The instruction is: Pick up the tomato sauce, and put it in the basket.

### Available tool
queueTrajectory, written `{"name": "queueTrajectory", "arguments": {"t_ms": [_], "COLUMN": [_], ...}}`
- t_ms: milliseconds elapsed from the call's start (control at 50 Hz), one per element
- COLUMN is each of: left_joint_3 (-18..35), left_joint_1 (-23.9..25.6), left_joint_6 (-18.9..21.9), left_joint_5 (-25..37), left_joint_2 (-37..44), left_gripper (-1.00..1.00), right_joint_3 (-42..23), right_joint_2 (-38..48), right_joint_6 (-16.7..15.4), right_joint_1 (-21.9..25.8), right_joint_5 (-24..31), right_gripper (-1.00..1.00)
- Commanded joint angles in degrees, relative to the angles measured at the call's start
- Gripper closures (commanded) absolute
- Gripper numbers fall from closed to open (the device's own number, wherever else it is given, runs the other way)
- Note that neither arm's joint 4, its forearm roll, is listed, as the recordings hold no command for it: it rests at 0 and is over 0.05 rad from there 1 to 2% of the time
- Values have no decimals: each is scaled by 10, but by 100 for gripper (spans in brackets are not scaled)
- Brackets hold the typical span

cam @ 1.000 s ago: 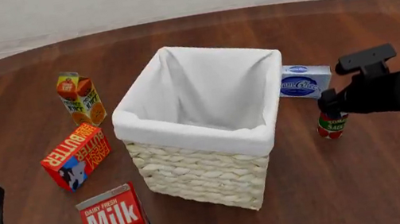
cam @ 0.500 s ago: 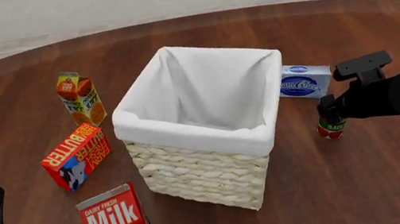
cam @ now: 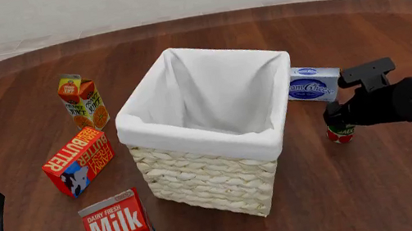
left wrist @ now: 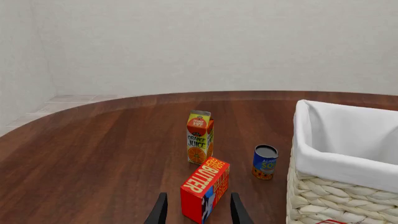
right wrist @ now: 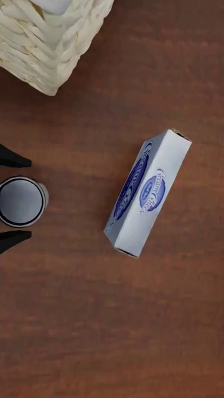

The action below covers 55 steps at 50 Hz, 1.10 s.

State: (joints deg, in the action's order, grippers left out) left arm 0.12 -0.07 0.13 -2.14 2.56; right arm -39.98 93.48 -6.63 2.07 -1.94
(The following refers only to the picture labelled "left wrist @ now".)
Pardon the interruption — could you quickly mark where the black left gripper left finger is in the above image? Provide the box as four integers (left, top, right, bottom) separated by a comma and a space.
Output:
144, 192, 169, 224

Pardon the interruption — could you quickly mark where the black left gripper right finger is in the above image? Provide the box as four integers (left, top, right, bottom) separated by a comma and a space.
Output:
230, 192, 255, 224

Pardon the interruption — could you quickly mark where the white woven basket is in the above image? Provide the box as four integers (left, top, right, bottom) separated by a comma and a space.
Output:
285, 99, 398, 224

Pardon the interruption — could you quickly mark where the red butter box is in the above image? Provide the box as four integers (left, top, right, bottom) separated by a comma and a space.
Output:
180, 157, 231, 224

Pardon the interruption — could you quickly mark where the blue soup can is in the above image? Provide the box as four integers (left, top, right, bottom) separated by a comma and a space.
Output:
251, 144, 279, 181

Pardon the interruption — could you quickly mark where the orange juice carton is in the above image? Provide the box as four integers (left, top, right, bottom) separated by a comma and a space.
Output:
186, 110, 215, 166

